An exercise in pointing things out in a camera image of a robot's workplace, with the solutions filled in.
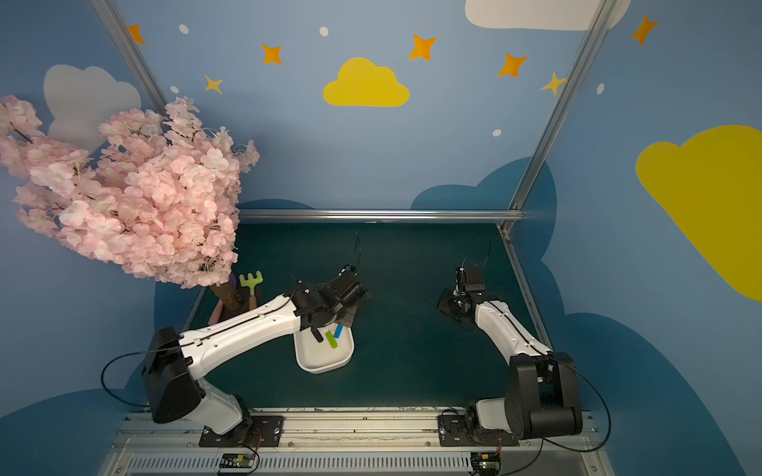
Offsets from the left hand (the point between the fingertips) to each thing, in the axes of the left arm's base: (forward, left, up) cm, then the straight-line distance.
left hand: (348, 302), depth 81 cm
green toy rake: (+15, +37, -15) cm, 43 cm away
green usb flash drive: (-4, +6, -16) cm, 18 cm away
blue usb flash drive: (-2, +4, -16) cm, 16 cm away
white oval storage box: (-10, +9, -15) cm, 20 cm away
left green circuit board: (-36, +25, -17) cm, 47 cm away
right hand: (+6, -29, -8) cm, 31 cm away
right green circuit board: (-35, -37, -18) cm, 54 cm away
